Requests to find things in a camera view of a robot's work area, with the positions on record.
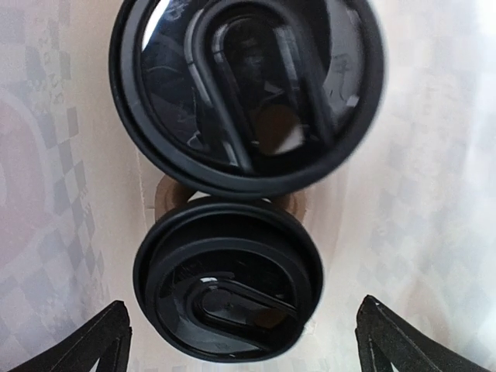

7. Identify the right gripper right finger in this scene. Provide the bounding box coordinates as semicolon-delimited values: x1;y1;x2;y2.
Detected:
355;295;473;371

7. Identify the blue checkered paper bag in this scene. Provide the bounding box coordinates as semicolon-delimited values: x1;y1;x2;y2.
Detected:
1;1;495;371

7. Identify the black plastic cup lid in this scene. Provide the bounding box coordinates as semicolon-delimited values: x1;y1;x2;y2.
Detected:
108;1;384;198

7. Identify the brown cardboard cup carrier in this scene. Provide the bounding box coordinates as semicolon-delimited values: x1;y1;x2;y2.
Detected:
154;175;308;222

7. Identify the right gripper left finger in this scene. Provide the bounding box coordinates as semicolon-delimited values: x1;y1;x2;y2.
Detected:
13;301;132;371

